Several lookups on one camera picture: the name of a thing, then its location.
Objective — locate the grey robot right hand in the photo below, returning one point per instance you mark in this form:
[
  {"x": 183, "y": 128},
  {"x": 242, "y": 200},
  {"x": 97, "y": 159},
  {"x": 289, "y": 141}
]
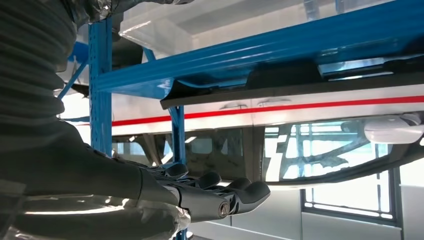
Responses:
[{"x": 82, "y": 179}]

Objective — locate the clear plastic storage bin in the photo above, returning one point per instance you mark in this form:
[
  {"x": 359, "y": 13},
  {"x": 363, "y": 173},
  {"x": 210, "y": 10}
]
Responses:
[{"x": 165, "y": 33}]

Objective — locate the blue metal shelf rack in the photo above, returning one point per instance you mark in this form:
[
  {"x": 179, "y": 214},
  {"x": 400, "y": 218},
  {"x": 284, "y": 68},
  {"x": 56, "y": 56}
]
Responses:
[{"x": 101, "y": 82}]

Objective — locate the white car red stripe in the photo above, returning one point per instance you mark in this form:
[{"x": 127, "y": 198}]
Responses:
[{"x": 232, "y": 122}]

